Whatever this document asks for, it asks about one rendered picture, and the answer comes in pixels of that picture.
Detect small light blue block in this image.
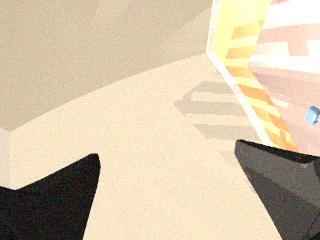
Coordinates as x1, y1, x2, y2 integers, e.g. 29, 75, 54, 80
304, 105, 320, 125

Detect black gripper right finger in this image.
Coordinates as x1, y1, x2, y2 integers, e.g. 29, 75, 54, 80
235, 139, 320, 240

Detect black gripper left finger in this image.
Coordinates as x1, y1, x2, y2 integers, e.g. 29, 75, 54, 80
0, 153, 101, 240

